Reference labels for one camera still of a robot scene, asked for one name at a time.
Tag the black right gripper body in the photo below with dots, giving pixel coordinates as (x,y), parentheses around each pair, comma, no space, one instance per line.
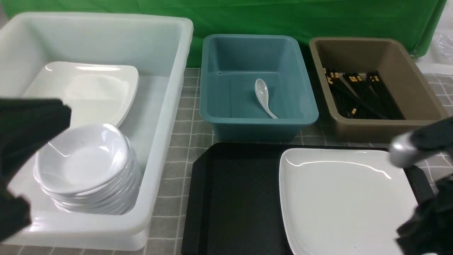
(430,229)

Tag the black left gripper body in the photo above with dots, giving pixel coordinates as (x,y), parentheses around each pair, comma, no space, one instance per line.
(25,126)

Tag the large white square plate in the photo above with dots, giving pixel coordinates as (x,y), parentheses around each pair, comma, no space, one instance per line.
(343,201)

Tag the white ceramic soup spoon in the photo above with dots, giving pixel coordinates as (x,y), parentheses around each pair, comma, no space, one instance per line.
(262,95)

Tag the white square plate in tub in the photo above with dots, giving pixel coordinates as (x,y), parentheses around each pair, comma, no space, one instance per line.
(95,93)

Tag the stack of white bowls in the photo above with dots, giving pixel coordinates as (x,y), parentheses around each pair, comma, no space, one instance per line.
(90,169)

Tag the bundle of black chopsticks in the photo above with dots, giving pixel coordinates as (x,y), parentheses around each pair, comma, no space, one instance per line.
(359,96)

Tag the brown plastic bin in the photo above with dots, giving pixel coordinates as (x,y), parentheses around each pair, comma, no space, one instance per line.
(405,82)

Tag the large white plastic tub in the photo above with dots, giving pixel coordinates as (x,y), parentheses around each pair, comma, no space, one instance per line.
(158,47)

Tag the black plastic serving tray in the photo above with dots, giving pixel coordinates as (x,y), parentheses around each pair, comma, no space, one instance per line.
(234,203)

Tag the green backdrop cloth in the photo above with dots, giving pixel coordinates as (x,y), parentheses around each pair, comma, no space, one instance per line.
(410,22)

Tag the teal plastic bin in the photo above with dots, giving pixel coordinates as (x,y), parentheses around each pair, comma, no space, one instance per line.
(231,63)

